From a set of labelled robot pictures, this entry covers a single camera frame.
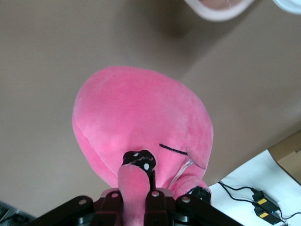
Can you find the white plastic box lid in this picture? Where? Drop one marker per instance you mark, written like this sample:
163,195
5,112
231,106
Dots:
291,5

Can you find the pink plush octopus toy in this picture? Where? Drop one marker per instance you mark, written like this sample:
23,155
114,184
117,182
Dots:
141,113

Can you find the brown table mat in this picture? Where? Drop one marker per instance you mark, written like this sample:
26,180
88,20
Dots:
47,94

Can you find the black power adapter yellow label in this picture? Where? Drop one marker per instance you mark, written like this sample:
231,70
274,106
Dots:
264,214
263,202

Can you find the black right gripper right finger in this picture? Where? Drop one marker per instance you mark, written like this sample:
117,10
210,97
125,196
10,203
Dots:
154,207

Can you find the brown cardboard box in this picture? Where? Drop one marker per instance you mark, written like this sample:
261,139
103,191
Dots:
289,157

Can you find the pale pink storage box base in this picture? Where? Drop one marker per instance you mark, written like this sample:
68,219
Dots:
218,16

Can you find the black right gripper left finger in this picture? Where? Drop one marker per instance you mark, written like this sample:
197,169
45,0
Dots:
108,207

